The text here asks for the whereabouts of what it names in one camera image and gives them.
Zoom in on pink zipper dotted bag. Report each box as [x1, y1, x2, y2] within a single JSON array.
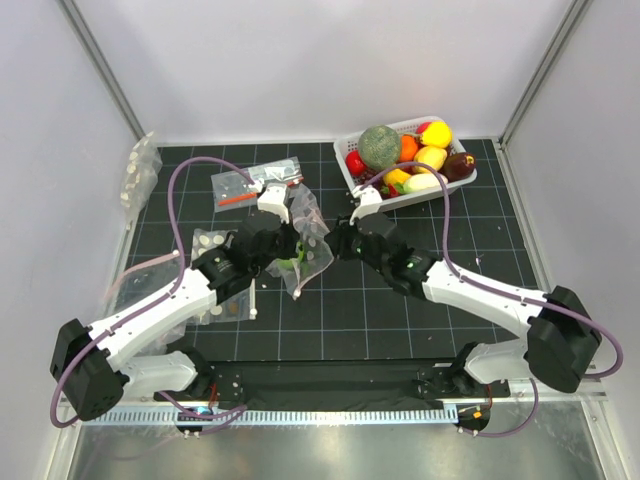
[[267, 184, 334, 300]]

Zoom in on bright green round fruit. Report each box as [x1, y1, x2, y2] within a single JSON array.
[[277, 241, 305, 270]]

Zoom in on yellow lemon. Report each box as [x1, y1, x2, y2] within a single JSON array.
[[412, 146, 448, 174]]

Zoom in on yellow red peach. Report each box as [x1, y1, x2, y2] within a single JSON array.
[[416, 121, 453, 149]]

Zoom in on red chili pepper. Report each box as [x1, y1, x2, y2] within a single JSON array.
[[379, 183, 405, 199]]

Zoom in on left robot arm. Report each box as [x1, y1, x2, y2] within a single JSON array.
[[50, 211, 299, 428]]

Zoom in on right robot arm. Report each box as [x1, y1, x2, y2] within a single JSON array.
[[324, 213, 602, 396]]

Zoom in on red zipper clear bag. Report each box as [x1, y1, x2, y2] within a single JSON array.
[[211, 157, 304, 213]]

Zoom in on white zipper dotted bag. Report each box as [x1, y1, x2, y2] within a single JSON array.
[[189, 229, 258, 326]]

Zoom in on black grid cutting mat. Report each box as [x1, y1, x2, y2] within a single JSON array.
[[127, 139, 538, 361]]

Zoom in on purple grapes bunch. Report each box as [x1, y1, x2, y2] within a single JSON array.
[[355, 169, 382, 189]]

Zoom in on yellow banana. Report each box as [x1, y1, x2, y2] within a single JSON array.
[[383, 169, 411, 188]]

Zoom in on red tomato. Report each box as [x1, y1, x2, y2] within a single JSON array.
[[345, 150, 367, 177]]

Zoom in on green netted melon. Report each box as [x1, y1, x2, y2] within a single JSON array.
[[357, 125, 402, 171]]

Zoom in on orange fruit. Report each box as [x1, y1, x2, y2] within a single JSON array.
[[398, 135, 420, 162]]

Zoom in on crumpled bags pile left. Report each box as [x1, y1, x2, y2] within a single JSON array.
[[102, 250, 193, 356]]

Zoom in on dark red apple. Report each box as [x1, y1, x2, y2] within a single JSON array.
[[440, 152, 476, 182]]

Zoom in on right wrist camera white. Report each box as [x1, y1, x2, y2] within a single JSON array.
[[349, 185, 382, 225]]

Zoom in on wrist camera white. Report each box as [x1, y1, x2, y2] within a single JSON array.
[[349, 185, 382, 225], [256, 183, 290, 224]]

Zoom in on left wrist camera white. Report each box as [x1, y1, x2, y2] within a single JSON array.
[[256, 183, 290, 224]]

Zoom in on bag stack at wall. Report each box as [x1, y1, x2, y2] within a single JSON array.
[[120, 131, 163, 224]]

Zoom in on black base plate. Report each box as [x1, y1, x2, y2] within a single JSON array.
[[154, 357, 511, 407]]

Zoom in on white slotted cable duct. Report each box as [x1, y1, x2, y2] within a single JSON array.
[[87, 404, 458, 427]]

